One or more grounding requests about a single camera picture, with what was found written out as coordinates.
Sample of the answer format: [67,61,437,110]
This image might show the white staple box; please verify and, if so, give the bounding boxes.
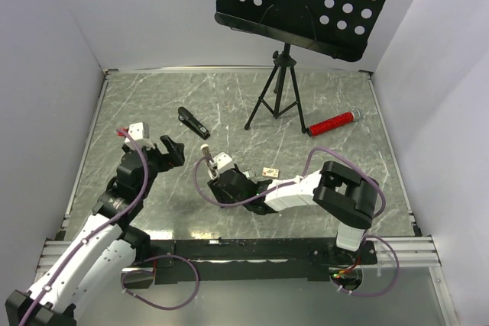
[262,167,280,179]

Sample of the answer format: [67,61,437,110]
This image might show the black stapler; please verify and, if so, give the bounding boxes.
[177,106,210,140]

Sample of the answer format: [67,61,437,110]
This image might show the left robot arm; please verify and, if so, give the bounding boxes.
[5,134,185,325]

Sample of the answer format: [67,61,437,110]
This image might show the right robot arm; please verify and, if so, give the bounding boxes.
[208,161,378,263]

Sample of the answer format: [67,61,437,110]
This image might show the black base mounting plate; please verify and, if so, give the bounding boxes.
[131,237,377,285]

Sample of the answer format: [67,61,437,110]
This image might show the red glitter tube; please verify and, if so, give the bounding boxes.
[306,108,362,137]

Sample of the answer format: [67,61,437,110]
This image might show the black tripod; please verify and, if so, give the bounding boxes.
[244,44,307,134]

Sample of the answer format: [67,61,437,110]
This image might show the black perforated music stand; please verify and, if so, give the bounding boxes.
[215,0,386,63]

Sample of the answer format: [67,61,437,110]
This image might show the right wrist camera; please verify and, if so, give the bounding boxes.
[212,152,234,173]

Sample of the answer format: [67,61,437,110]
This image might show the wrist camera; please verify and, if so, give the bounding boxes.
[212,152,234,173]
[116,122,154,150]

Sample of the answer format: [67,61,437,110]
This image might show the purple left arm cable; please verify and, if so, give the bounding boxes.
[17,127,150,326]

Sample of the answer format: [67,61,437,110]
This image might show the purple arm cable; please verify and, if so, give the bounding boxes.
[17,127,150,326]
[193,147,386,216]

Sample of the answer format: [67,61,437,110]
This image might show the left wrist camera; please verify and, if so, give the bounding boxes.
[116,122,154,150]

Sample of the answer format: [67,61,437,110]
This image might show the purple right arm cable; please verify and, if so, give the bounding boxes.
[193,147,386,216]

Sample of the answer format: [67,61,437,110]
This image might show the aluminium rail frame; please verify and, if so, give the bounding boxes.
[22,237,441,323]

